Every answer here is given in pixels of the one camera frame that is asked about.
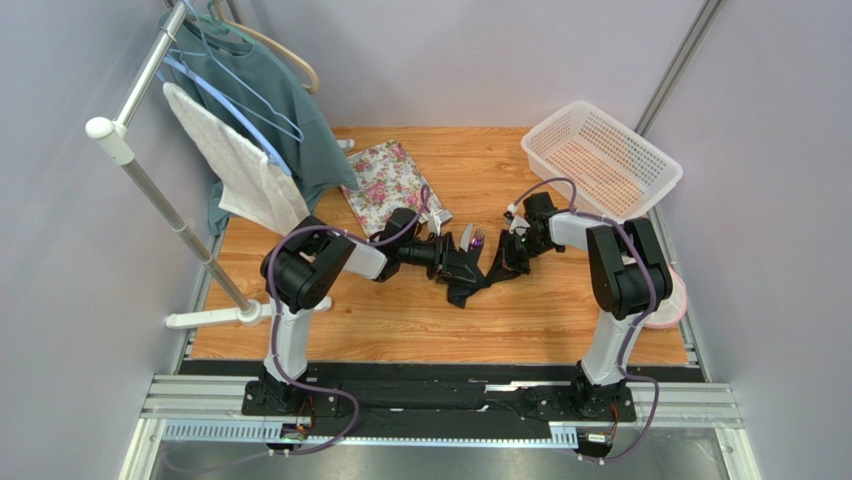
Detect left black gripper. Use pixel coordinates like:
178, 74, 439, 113
399, 233, 477, 288

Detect iridescent fork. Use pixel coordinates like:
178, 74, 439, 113
468, 228, 486, 252

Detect black paper napkin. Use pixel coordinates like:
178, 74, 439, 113
447, 230, 531, 309

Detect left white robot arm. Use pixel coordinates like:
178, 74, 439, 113
242, 208, 480, 416

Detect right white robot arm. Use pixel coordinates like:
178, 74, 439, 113
486, 192, 673, 419

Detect floral cloth mat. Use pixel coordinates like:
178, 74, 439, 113
340, 140, 429, 236

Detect white plastic basket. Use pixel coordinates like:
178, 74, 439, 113
521, 101, 683, 221

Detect white towel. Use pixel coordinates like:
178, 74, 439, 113
163, 82, 310, 236

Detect pink white round object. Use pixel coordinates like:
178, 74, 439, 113
645, 267, 688, 330

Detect teal green shirt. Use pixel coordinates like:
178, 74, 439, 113
164, 19, 357, 214

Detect wooden clothes hanger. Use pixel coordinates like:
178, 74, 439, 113
212, 9, 321, 95

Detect green clothes hanger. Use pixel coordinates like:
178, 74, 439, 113
197, 0, 257, 45

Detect blue clothes hanger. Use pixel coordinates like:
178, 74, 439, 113
163, 56, 293, 176

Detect white clothes rack stand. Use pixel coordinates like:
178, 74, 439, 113
85, 0, 355, 331

